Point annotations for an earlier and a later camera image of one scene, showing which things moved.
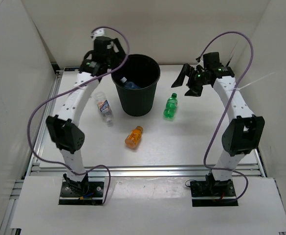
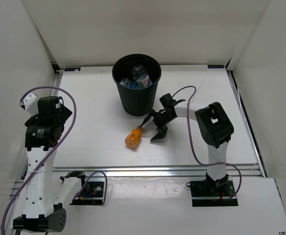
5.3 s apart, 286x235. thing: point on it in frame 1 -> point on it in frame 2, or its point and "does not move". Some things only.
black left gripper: x=119 y=47 -> x=65 y=114
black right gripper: x=194 y=91 -> x=162 y=129
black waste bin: x=136 y=80 does not move
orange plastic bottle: x=134 y=138 does not move
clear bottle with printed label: x=104 y=106 -> x=143 y=79
